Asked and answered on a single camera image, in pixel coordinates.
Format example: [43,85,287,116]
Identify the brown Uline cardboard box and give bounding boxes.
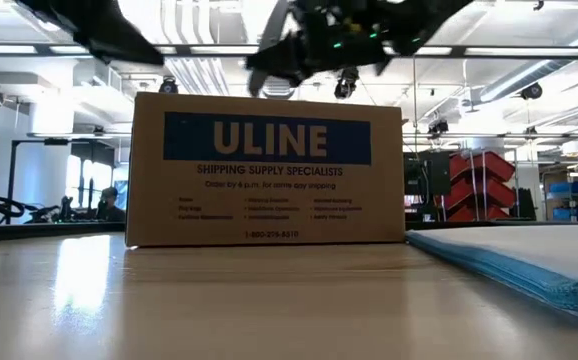
[124,91,407,249]

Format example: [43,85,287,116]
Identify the person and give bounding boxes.
[94,185,127,224]

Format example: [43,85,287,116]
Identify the silver ceiling duct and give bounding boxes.
[477,22,578,105]

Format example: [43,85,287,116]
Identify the red storage bin rack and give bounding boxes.
[440,150,517,223]

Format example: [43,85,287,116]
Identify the distant black robot arms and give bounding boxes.
[24,194,98,224]

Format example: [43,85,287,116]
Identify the black metal stand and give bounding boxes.
[5,138,73,224]

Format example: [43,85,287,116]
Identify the black equipment cabinet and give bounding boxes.
[402,150,453,223]

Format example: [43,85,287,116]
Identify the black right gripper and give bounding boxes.
[246,0,395,99]

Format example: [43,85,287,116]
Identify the white mesh blue-zipper bag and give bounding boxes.
[405,223,578,330]

